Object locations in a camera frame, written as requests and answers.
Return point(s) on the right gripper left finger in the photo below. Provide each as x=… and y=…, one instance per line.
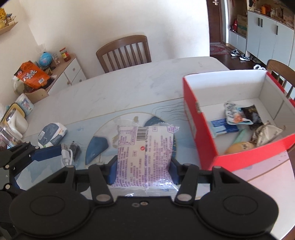
x=100, y=177

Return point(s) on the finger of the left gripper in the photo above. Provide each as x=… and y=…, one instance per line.
x=46, y=153

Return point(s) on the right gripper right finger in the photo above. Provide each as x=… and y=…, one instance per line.
x=185, y=175

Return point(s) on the purple printed snack bag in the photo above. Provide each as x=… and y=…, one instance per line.
x=143, y=160

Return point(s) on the yellow hamster plush toy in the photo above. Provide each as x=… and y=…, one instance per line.
x=239, y=147

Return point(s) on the white snack pouch orange picture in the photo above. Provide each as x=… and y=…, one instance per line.
x=234, y=115

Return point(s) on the clear plastic container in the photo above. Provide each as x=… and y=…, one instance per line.
x=8, y=136

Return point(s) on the small black mesh pouch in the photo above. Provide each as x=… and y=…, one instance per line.
x=76, y=150

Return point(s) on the blue patterned table mat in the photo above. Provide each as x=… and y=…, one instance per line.
x=170, y=112

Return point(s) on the white electric kettle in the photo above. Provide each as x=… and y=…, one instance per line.
x=14, y=118

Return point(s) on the printed white mug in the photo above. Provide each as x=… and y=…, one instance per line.
x=25, y=104

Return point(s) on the blue white flat packet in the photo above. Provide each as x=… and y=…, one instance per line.
x=220, y=127

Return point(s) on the mint green pen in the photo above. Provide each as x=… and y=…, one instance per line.
x=239, y=141

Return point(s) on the red cardboard box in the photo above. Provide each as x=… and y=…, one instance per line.
x=204, y=97

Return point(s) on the orange snack bag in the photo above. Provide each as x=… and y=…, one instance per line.
x=33, y=76

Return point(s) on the white drawer cabinet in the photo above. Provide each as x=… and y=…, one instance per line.
x=66, y=75

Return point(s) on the crumpled beige wrapper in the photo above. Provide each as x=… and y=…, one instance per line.
x=266, y=133

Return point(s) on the black snack wrapper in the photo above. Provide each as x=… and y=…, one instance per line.
x=252, y=114

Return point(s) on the blue globe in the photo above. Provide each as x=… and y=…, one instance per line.
x=45, y=59

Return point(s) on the red lidded jar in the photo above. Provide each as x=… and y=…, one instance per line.
x=65, y=55

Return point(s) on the pair of sneakers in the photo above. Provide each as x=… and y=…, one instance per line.
x=242, y=57

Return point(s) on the brown wooden chair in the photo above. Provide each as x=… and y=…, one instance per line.
x=124, y=53

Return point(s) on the brown entrance door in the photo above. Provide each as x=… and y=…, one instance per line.
x=215, y=21

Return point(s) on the wooden wall shelf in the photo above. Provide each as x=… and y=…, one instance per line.
x=8, y=28

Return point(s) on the white wall cabinets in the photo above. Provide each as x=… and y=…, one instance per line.
x=270, y=30

